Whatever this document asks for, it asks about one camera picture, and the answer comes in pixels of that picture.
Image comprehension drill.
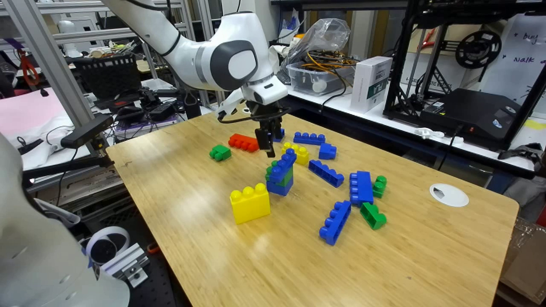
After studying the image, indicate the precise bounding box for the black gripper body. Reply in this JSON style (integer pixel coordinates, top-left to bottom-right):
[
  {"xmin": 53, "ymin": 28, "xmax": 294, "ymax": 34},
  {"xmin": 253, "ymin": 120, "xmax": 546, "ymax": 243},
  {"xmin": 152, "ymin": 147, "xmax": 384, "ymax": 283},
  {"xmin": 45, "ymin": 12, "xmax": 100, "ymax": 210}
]
[{"xmin": 250, "ymin": 103, "xmax": 287, "ymax": 133}]

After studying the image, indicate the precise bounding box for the green two-stud block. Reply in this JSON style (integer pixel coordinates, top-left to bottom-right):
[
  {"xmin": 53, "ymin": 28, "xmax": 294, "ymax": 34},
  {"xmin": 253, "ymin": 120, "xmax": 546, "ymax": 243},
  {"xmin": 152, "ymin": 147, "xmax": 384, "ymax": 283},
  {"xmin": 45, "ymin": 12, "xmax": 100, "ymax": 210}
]
[
  {"xmin": 373, "ymin": 174, "xmax": 390, "ymax": 200},
  {"xmin": 265, "ymin": 161, "xmax": 280, "ymax": 183},
  {"xmin": 209, "ymin": 144, "xmax": 233, "ymax": 164},
  {"xmin": 359, "ymin": 202, "xmax": 390, "ymax": 232}
]

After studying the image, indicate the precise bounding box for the blue and green block stack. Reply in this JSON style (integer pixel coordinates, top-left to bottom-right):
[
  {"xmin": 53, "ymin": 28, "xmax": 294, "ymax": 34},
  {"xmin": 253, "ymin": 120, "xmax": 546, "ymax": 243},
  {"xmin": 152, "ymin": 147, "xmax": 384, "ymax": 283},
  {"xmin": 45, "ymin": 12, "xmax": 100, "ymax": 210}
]
[{"xmin": 265, "ymin": 149, "xmax": 299, "ymax": 198}]

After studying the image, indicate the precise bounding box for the red long block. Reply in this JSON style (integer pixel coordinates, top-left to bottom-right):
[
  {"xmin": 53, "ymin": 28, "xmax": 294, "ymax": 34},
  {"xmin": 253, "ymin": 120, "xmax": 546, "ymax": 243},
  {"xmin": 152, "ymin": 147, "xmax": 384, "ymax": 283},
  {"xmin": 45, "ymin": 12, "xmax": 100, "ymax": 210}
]
[{"xmin": 227, "ymin": 133, "xmax": 262, "ymax": 154}]

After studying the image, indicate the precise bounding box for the small yellow block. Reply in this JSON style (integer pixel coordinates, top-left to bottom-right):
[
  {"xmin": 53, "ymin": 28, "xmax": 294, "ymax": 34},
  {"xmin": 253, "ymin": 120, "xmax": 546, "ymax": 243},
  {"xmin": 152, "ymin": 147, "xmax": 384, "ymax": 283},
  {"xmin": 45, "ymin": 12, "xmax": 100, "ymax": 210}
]
[{"xmin": 282, "ymin": 142, "xmax": 313, "ymax": 169}]

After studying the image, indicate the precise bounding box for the long blue block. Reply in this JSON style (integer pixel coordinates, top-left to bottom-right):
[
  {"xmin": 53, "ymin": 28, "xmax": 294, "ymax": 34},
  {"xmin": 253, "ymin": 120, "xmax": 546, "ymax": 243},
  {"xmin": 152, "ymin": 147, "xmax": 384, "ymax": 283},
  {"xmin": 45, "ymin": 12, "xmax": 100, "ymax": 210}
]
[
  {"xmin": 318, "ymin": 200, "xmax": 354, "ymax": 248},
  {"xmin": 308, "ymin": 159, "xmax": 347, "ymax": 190},
  {"xmin": 292, "ymin": 132, "xmax": 328, "ymax": 147}
]

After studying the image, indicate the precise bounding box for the clear plastic storage bin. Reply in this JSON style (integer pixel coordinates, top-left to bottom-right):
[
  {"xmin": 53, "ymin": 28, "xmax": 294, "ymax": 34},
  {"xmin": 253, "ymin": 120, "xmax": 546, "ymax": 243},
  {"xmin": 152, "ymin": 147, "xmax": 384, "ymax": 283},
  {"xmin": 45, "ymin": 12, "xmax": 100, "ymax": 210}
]
[{"xmin": 285, "ymin": 60, "xmax": 357, "ymax": 98}]

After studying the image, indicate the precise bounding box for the large yellow block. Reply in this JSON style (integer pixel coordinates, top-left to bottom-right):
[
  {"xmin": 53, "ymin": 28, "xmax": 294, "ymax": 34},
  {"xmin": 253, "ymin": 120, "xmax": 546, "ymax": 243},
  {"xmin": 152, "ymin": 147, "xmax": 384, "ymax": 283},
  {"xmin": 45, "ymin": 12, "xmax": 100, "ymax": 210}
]
[{"xmin": 229, "ymin": 181, "xmax": 274, "ymax": 227}]

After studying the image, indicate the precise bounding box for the clear plastic bag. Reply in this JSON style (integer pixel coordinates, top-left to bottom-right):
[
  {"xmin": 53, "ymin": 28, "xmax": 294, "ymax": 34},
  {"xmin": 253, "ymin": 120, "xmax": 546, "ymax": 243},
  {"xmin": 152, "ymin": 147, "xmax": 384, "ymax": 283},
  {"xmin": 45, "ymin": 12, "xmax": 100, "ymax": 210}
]
[{"xmin": 282, "ymin": 16, "xmax": 354, "ymax": 69}]

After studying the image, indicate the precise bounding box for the wide blue block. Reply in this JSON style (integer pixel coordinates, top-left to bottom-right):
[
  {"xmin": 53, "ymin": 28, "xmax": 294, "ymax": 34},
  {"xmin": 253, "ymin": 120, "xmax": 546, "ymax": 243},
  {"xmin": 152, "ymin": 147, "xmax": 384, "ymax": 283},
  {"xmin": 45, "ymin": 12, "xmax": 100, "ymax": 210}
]
[{"xmin": 349, "ymin": 169, "xmax": 376, "ymax": 208}]

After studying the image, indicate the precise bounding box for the white carton box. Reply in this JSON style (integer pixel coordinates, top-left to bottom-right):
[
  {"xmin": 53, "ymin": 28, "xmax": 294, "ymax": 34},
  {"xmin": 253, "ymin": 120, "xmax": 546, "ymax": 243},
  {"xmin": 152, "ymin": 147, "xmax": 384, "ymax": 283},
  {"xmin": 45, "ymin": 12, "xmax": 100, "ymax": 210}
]
[{"xmin": 350, "ymin": 55, "xmax": 395, "ymax": 111}]

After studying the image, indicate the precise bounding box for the black equipment box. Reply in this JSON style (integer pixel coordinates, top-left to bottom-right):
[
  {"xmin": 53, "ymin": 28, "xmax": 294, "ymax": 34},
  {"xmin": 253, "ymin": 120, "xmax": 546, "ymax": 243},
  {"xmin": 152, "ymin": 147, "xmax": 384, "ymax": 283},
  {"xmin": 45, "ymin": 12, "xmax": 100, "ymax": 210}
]
[{"xmin": 70, "ymin": 55, "xmax": 144, "ymax": 103}]

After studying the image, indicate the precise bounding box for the white tape roll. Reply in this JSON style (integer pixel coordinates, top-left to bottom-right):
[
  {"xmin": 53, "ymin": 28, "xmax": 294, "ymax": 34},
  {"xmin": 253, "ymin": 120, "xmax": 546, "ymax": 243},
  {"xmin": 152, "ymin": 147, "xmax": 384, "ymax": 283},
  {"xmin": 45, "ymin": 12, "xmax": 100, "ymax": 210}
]
[{"xmin": 84, "ymin": 225, "xmax": 132, "ymax": 266}]

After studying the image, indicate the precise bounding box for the white table grommet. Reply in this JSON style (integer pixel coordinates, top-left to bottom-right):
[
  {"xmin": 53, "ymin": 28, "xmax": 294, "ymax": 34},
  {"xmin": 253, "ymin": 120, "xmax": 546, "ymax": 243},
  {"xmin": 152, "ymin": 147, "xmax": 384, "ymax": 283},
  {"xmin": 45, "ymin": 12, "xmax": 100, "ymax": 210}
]
[{"xmin": 429, "ymin": 183, "xmax": 471, "ymax": 210}]

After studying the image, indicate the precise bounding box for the black filament spool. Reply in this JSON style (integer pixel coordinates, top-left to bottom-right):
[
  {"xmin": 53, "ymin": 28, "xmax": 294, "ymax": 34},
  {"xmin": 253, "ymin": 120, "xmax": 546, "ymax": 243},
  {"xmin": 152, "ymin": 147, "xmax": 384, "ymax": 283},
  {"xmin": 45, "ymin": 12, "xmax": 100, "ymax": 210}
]
[{"xmin": 454, "ymin": 28, "xmax": 504, "ymax": 70}]

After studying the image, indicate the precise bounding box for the pink sheet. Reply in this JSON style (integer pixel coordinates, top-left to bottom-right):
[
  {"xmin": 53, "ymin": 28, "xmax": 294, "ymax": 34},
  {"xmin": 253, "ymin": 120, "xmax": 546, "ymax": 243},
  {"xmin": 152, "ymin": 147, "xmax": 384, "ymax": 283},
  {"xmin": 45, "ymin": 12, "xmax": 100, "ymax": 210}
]
[{"xmin": 0, "ymin": 87, "xmax": 79, "ymax": 144}]

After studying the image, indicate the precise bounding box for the white workbench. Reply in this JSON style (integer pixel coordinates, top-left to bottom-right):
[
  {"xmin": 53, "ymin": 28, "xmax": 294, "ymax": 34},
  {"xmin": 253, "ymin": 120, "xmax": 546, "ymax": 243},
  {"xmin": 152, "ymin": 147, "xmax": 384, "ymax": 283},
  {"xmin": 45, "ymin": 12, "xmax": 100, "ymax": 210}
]
[{"xmin": 284, "ymin": 70, "xmax": 546, "ymax": 176}]

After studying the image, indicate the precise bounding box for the white paper with writing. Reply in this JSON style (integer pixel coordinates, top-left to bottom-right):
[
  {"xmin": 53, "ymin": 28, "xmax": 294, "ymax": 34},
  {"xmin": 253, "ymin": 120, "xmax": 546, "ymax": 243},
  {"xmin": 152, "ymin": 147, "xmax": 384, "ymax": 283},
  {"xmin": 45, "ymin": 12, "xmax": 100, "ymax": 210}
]
[{"xmin": 475, "ymin": 14, "xmax": 546, "ymax": 118}]

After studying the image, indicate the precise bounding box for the brown cardboard box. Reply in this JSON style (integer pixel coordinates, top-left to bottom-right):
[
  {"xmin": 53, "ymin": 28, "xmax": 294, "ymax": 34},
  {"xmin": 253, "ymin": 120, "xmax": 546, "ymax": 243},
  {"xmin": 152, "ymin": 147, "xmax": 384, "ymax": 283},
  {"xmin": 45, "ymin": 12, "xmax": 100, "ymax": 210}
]
[{"xmin": 500, "ymin": 219, "xmax": 546, "ymax": 306}]

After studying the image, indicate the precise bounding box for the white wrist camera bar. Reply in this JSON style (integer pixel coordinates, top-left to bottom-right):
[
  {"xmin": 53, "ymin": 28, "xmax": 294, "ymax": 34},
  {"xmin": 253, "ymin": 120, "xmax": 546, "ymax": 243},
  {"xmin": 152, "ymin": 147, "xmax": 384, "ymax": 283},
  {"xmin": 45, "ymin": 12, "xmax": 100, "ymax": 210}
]
[{"xmin": 217, "ymin": 89, "xmax": 250, "ymax": 120}]

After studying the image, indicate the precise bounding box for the yellow cable coil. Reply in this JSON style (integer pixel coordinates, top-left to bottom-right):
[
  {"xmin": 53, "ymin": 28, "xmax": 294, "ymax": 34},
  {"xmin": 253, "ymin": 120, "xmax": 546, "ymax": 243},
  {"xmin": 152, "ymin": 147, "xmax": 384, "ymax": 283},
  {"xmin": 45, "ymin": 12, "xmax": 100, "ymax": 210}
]
[{"xmin": 299, "ymin": 50, "xmax": 347, "ymax": 75}]

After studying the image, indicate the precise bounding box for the black clamp bracket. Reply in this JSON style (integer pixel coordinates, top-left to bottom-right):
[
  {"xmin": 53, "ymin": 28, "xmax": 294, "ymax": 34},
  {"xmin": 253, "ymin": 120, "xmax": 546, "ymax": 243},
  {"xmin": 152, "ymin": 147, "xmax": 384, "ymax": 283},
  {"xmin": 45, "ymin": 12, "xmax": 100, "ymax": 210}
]
[{"xmin": 59, "ymin": 113, "xmax": 117, "ymax": 152}]

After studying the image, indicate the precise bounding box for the grey metal bracket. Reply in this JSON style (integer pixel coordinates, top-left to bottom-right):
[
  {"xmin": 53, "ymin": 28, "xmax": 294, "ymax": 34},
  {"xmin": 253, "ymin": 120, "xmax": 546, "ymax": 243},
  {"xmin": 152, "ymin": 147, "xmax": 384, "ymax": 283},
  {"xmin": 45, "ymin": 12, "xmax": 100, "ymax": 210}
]
[{"xmin": 100, "ymin": 243, "xmax": 152, "ymax": 290}]

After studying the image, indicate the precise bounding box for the black frame 3D printer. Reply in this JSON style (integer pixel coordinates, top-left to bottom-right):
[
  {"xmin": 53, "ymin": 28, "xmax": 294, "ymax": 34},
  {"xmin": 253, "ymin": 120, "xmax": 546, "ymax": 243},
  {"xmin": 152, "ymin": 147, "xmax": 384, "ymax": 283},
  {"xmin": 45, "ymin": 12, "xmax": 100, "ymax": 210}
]
[{"xmin": 383, "ymin": 0, "xmax": 546, "ymax": 152}]

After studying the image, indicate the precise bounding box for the aluminium frame post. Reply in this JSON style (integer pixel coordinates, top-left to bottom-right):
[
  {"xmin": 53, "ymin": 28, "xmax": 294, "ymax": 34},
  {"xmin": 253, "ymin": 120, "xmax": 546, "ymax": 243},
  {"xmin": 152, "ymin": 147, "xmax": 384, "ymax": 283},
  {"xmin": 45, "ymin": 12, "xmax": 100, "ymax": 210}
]
[{"xmin": 6, "ymin": 0, "xmax": 100, "ymax": 135}]

